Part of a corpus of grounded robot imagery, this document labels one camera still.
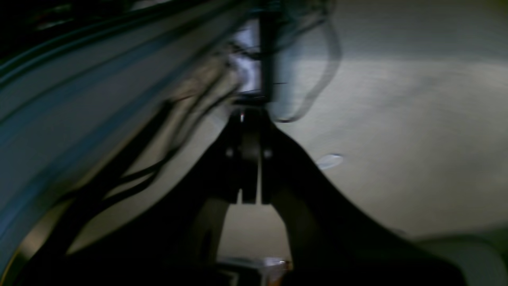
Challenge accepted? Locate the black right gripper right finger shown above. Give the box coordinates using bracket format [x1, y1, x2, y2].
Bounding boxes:
[260, 113, 466, 286]

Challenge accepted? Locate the black floor cable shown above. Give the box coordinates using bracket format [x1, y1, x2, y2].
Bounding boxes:
[270, 0, 343, 123]

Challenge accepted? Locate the grey aluminium table frame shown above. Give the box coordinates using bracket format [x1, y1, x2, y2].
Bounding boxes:
[0, 0, 254, 273]

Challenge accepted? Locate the black power strip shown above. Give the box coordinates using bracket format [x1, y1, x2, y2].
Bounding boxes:
[229, 0, 282, 106]

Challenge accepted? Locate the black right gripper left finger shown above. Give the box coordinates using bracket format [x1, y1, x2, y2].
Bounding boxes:
[24, 109, 261, 286]

